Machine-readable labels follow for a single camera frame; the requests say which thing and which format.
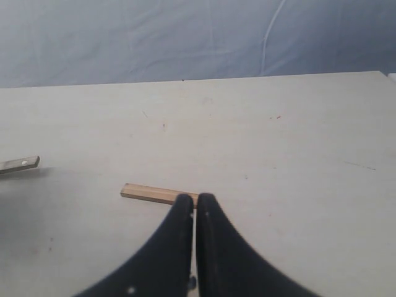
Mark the grey backdrop cloth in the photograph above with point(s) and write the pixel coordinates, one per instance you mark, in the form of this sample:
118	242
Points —
47	43

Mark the light wood block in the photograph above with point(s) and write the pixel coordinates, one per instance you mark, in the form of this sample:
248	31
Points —
154	194

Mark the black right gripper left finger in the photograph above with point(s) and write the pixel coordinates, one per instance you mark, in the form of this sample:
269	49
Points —
162	266

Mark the wood block with holes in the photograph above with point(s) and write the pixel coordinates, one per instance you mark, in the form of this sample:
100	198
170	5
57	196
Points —
19	164

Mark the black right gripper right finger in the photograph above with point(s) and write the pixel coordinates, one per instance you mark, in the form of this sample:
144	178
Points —
228	266

